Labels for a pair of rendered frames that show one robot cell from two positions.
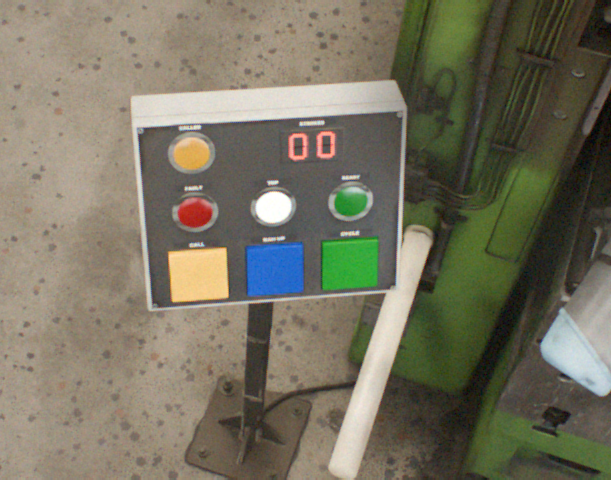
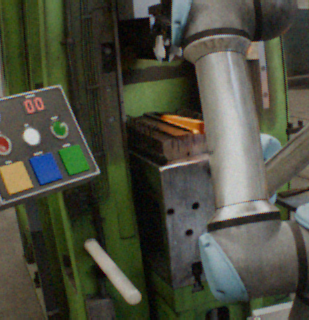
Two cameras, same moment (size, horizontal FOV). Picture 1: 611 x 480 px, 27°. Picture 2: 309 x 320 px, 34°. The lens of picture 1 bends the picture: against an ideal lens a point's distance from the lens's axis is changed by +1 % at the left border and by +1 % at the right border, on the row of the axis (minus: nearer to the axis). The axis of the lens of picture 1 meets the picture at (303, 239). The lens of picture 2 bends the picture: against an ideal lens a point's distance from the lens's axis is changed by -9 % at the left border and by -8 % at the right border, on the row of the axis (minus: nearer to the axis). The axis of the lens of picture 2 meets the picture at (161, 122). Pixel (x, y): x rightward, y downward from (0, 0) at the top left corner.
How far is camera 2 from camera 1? 1.36 m
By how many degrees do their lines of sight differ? 56
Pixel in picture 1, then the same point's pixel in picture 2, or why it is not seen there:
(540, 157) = (115, 152)
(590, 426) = not seen: hidden behind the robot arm
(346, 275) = (75, 165)
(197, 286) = (17, 182)
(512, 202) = (117, 193)
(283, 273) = (50, 168)
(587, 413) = not seen: hidden behind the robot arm
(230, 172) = (8, 123)
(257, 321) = (49, 291)
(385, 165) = (64, 110)
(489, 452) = not seen: outside the picture
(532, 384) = (178, 252)
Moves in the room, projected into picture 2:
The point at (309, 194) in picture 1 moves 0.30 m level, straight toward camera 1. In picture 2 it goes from (42, 128) to (90, 144)
